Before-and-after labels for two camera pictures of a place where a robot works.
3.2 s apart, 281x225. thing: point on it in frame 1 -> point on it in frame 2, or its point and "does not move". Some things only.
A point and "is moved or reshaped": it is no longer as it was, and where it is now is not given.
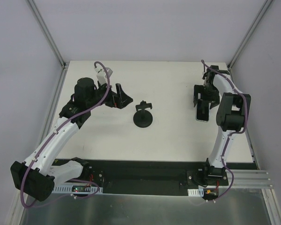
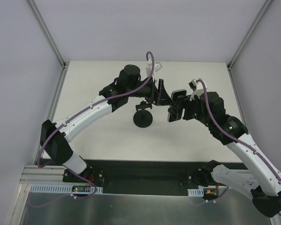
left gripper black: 113,100 -> 156,92
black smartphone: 203,110 is moved or reshaped
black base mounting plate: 154,176 does not move
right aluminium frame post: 267,5 does not move
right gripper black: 206,95 -> 186,108
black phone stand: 143,118 does not move
